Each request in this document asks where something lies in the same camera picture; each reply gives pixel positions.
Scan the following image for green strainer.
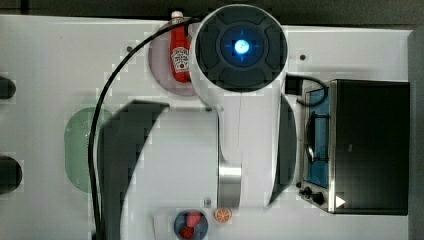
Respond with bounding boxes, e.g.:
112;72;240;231
64;107;95;193

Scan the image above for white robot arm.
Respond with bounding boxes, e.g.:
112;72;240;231
97;4;296;240

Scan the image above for purple round plate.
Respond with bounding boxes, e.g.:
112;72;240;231
148;29;196;97

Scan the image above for red ketchup bottle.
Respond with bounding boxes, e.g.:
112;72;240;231
170;26;190;83

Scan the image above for orange slice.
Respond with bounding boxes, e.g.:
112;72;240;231
214;208;232;224

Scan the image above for red strawberries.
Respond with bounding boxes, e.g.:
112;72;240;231
179;212;203;239

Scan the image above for black toaster oven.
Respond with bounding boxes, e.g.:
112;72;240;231
297;79;410;216

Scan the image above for black cylinder upper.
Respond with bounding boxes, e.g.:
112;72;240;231
0;77;16;100

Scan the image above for black cylinder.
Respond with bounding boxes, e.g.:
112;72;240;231
0;156;23;194
0;77;16;100

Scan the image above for black cylinder lower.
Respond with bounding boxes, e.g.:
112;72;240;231
0;156;23;194

